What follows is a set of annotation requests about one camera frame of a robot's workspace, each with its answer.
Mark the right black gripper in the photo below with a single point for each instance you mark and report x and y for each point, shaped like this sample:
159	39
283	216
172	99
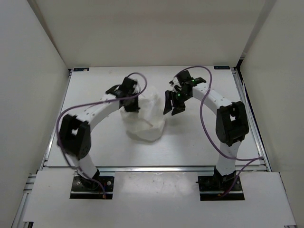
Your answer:
168	106

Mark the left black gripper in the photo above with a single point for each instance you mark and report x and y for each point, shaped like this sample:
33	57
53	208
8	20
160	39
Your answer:
135	108

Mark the white skirt cloth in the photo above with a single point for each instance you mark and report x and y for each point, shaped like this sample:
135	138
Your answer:
146	125

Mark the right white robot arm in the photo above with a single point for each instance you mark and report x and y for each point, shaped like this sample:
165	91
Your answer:
231	118

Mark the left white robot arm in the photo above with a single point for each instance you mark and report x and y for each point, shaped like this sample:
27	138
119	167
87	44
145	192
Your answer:
75	124

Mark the white front cover board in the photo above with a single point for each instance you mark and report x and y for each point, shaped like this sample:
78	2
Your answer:
158	200

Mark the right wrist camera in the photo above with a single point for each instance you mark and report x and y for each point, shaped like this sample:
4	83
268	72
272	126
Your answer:
174	83

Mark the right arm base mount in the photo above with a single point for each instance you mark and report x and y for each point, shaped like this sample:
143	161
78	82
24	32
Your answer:
217	187

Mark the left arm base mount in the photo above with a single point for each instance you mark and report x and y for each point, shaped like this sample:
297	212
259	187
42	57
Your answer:
83	189

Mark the front aluminium rail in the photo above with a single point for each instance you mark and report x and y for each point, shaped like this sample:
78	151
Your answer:
163	168

